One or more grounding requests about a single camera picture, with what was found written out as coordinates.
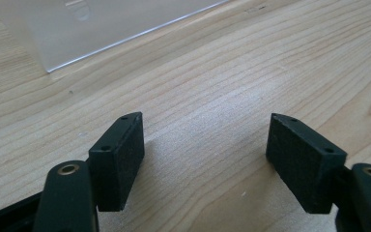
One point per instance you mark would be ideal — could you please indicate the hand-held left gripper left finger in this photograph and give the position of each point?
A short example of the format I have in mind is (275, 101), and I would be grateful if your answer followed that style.
(116, 167)

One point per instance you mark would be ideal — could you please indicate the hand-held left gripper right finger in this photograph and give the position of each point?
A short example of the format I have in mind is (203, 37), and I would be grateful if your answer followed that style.
(302, 164)

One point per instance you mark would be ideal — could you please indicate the clear acrylic box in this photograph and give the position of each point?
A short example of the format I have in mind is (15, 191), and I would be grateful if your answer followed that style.
(87, 25)

